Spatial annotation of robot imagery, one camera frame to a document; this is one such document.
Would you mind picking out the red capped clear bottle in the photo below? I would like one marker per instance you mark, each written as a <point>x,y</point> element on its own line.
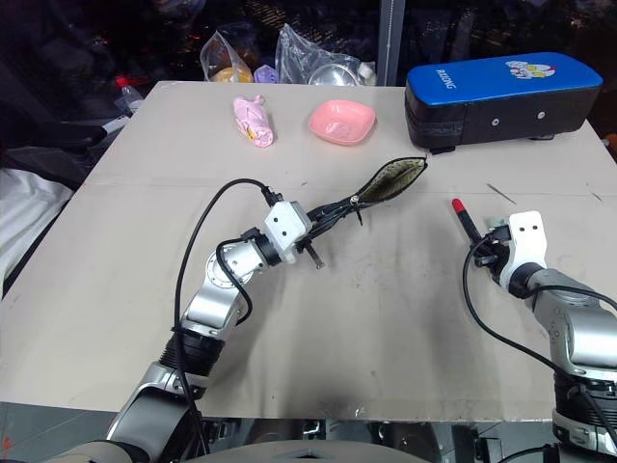
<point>129,96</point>

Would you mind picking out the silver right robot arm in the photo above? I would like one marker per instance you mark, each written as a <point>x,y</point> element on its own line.
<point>578,333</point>

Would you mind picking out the blue topped black box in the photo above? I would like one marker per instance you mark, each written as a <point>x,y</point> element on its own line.
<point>496,82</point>

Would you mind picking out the clear plastic bag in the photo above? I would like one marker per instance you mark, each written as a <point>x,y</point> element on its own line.
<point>303,50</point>

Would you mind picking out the red capped black marker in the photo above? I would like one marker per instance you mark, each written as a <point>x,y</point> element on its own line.
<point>465,219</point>

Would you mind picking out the pink plastic bowl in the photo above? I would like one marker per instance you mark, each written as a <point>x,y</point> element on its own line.
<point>342,120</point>

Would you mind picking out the black chair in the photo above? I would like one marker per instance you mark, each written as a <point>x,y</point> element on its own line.
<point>53,140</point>

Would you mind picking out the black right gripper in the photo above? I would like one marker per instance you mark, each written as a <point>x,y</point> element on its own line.
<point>501,255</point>

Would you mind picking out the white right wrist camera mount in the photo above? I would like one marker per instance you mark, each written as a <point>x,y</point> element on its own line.
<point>526,236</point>

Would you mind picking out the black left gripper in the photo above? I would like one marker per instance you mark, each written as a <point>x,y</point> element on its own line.
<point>308,223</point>

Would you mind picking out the grey metal post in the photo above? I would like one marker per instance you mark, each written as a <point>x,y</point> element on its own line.
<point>391,38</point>

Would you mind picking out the white cloth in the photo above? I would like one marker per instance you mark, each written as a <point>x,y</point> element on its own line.
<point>29,212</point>

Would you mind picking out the clear bag with yellow item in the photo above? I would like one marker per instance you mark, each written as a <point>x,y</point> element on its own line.
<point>226,58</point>

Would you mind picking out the grey rounded housing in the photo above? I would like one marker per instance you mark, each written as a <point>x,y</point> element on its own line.
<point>241,453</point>

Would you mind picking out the shiny metal bowl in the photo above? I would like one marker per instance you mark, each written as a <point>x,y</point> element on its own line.
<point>332,77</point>

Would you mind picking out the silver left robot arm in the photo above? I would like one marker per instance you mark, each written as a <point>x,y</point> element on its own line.
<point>212,299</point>

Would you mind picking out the olive fabric pouch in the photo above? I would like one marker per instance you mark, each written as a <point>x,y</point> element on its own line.
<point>395,181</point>

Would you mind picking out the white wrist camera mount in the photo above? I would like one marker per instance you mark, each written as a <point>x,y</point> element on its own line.
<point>285,226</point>
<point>526,236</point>

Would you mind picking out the purple small object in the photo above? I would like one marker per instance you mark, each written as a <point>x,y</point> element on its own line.
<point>265,74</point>

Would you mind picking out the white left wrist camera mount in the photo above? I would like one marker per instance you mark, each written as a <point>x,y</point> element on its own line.
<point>285,226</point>

